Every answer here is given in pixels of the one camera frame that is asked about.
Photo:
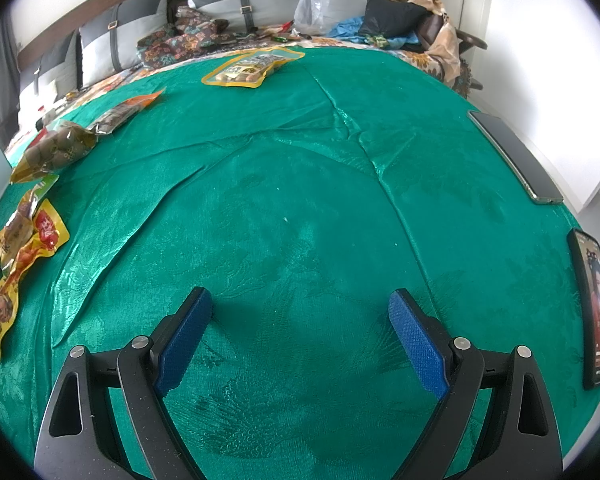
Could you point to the green satin blanket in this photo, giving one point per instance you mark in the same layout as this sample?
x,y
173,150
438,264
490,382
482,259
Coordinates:
x,y
300,185

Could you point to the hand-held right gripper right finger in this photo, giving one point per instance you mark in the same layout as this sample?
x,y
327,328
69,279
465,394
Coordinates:
x,y
417,345

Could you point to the brown chair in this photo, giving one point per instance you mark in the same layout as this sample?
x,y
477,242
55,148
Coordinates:
x,y
472,40

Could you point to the dried longan packet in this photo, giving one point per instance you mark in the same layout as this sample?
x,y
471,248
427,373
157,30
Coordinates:
x,y
55,150

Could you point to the yellow red-label snack packet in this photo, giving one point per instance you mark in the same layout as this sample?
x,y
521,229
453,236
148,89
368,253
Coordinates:
x,y
45,227

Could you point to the black bag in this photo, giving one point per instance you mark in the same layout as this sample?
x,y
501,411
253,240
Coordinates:
x,y
390,15

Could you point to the dark smartphone screen off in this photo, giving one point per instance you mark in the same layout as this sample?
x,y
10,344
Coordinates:
x,y
515,155

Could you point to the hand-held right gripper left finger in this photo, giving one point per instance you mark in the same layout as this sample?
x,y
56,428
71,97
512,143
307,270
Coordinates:
x,y
185,340

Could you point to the green snack packet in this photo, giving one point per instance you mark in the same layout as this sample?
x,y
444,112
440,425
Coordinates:
x,y
45,185

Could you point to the black phone with lit screen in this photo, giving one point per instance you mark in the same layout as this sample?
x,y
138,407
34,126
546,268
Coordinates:
x,y
597,310

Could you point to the orange-edged snack packet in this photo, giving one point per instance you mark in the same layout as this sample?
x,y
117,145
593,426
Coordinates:
x,y
120,115

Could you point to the blue cloth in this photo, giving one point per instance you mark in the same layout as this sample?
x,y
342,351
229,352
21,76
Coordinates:
x,y
347,27

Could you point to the dark floral cloth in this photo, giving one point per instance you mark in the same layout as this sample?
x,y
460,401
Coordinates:
x,y
190,35

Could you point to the clear plastic bag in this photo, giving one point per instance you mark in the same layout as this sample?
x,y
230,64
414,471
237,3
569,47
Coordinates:
x,y
312,10

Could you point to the beige patterned blanket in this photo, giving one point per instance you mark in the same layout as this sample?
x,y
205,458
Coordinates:
x,y
447,45

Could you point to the yellow-rimmed clear snack packet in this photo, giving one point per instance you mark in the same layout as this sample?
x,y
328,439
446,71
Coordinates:
x,y
250,67

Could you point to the yellow brown snack packet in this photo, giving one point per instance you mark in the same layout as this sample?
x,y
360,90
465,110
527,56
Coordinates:
x,y
2,310

